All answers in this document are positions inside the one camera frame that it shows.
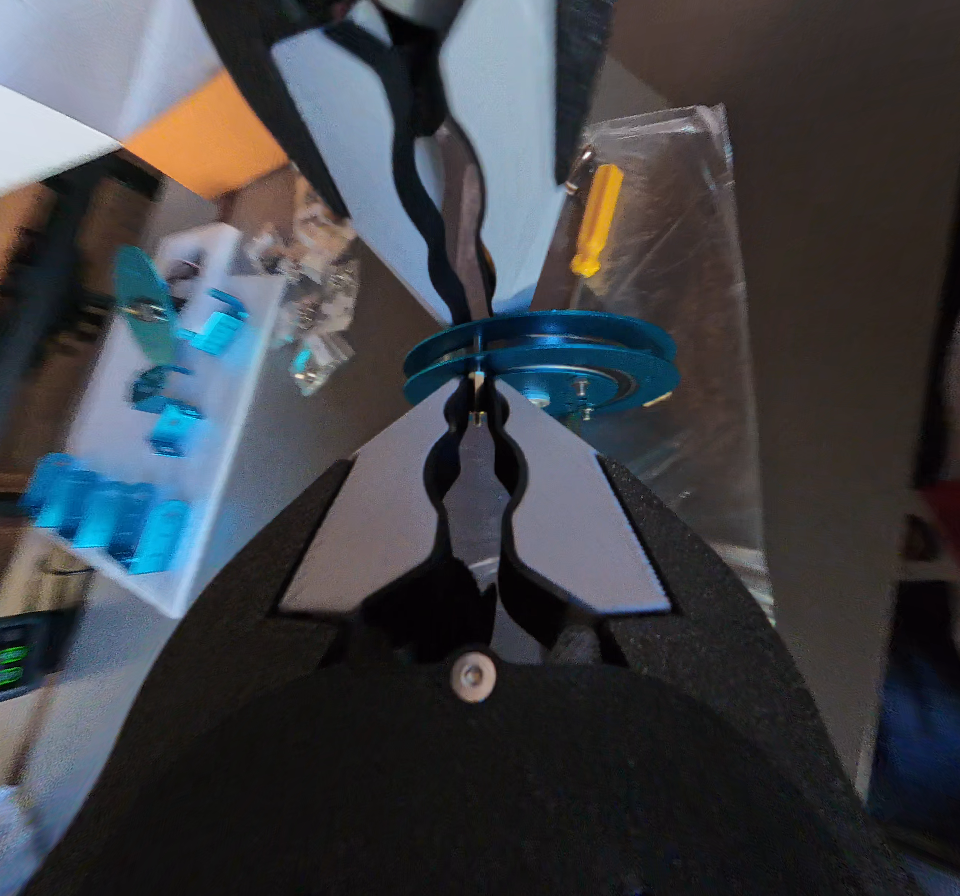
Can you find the blue oval metal plate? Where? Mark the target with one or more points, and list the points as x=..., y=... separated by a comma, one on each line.
x=146, y=304

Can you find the pile of small screw bags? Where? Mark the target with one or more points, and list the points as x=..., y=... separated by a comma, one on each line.
x=315, y=274

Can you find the grey desk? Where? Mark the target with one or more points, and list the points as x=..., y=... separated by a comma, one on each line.
x=825, y=236

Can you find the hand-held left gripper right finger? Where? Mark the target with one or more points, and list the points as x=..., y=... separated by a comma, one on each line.
x=585, y=536

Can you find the orange and white cardboard box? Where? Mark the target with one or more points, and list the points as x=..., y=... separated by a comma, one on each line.
x=75, y=26

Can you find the brass cross standoffs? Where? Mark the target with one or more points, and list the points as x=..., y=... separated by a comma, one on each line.
x=577, y=170

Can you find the yellow tool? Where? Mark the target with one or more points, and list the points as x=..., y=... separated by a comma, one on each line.
x=596, y=221

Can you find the blue round turntable base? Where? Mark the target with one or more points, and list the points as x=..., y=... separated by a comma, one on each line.
x=615, y=364

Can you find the white foam sheet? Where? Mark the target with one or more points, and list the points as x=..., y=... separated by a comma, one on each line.
x=225, y=424

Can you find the brass standoff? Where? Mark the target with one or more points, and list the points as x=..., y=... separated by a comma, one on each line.
x=478, y=386

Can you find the dark device with green display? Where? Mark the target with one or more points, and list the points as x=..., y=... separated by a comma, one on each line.
x=22, y=656

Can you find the small blue angle bracket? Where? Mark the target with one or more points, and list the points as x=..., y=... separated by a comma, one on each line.
x=176, y=431

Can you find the teal multi-hole metal bracket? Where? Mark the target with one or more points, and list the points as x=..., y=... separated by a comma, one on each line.
x=161, y=386

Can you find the large clear plastic bag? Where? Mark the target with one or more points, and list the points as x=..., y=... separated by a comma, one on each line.
x=675, y=274

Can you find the person's blue jeans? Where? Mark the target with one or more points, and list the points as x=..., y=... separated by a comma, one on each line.
x=915, y=761

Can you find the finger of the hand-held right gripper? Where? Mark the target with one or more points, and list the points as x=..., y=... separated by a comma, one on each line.
x=345, y=131
x=517, y=124

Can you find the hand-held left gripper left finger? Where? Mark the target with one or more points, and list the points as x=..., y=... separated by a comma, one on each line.
x=360, y=536

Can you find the wide blue perforated bracket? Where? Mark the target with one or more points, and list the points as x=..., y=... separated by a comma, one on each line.
x=217, y=326

